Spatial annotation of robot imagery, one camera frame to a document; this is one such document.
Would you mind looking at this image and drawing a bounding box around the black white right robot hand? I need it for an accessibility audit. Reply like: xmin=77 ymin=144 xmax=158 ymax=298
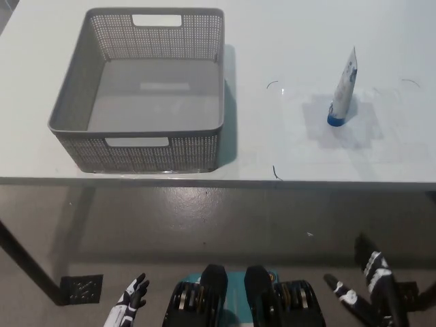
xmin=322 ymin=232 xmax=410 ymax=327

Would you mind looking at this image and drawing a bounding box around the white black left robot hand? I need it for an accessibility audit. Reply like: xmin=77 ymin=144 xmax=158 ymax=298
xmin=103 ymin=272 xmax=151 ymax=327

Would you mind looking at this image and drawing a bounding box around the white shampoo tube blue cap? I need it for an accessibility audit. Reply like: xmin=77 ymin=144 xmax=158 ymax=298
xmin=326 ymin=45 xmax=359 ymax=128

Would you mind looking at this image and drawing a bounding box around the black table leg with foot plate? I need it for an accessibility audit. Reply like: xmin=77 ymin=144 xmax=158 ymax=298
xmin=398 ymin=265 xmax=436 ymax=302
xmin=0 ymin=219 xmax=104 ymax=306

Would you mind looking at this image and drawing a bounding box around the grey perforated plastic basket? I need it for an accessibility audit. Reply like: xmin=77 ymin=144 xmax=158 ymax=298
xmin=47 ymin=7 xmax=226 ymax=174

